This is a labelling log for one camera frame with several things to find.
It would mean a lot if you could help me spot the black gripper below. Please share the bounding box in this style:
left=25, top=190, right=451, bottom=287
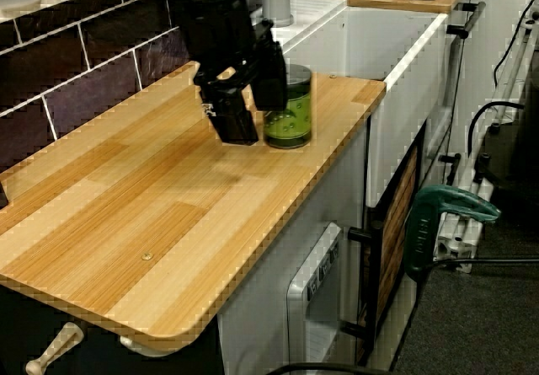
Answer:
left=176, top=0, right=290, bottom=147

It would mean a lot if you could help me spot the green can grey lid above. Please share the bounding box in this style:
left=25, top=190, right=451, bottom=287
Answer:
left=263, top=63, right=316, bottom=150

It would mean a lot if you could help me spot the white toy sink unit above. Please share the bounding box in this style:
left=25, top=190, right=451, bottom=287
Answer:
left=250, top=0, right=450, bottom=207

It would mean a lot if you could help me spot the white counter cabinet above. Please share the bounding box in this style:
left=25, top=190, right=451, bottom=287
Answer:
left=216, top=117, right=370, bottom=375

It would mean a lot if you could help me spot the grey dispenser panel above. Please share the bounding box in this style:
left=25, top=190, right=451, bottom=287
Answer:
left=286, top=222, right=343, bottom=375

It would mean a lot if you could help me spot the green clamp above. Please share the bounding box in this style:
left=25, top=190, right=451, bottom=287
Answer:
left=403, top=183, right=503, bottom=282

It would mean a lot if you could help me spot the white stove cabinet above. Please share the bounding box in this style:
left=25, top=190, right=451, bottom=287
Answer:
left=420, top=0, right=531, bottom=190

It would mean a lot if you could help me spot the dark drawer cabinet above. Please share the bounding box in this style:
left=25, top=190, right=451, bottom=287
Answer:
left=0, top=281, right=222, bottom=375

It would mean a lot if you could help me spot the cream drawer knob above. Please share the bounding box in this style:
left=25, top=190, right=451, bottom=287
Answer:
left=24, top=322, right=83, bottom=375

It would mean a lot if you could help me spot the black frame slatted door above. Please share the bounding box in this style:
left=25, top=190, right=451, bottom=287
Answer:
left=340, top=120, right=427, bottom=366

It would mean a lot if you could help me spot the black cabinet handle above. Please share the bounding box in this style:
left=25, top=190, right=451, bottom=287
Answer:
left=436, top=151, right=463, bottom=186
left=445, top=0, right=488, bottom=40

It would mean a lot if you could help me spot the black curved cable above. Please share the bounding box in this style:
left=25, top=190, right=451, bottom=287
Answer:
left=466, top=99, right=527, bottom=159

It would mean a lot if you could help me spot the aluminium frame rail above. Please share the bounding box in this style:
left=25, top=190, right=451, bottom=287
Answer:
left=433, top=6, right=539, bottom=276

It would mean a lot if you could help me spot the thick black cable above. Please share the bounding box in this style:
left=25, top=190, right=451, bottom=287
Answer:
left=264, top=361, right=382, bottom=375

